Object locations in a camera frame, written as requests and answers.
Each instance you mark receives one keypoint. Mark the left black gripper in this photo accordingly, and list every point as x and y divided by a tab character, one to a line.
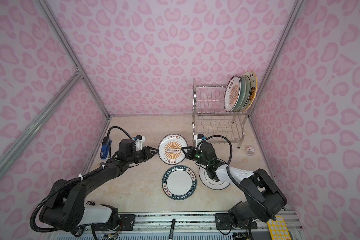
147	153

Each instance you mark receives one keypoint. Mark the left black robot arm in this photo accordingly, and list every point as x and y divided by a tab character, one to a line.
64	207

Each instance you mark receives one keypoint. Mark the small pink white box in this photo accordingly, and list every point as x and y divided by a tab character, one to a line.
250	150

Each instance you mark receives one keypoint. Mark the dark green rimmed plate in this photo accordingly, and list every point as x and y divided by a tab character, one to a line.
179	183

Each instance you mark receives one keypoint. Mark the chrome two-tier dish rack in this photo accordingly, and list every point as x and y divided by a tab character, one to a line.
210	117

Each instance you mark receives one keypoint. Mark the teal flower plate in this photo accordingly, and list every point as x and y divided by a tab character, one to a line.
244	98

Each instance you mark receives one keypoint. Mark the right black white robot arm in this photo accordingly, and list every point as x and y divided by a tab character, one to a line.
264	199

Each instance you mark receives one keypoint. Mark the large orange sunburst plate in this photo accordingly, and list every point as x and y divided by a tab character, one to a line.
232	93

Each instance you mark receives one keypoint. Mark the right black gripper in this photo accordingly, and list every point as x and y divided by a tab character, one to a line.
190	154

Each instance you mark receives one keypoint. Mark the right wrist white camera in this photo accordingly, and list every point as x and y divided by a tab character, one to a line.
198	138

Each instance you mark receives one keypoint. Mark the black marker pen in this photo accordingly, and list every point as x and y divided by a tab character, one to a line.
171	234

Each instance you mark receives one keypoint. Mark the cat and stars plate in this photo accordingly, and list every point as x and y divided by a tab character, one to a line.
253	76

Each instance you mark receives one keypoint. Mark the cream plate with red berries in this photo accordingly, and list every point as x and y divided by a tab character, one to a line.
249	91

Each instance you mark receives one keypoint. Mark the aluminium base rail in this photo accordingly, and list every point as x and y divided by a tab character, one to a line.
188	226

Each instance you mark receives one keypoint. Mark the small orange sunburst plate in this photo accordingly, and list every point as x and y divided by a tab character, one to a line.
170	149

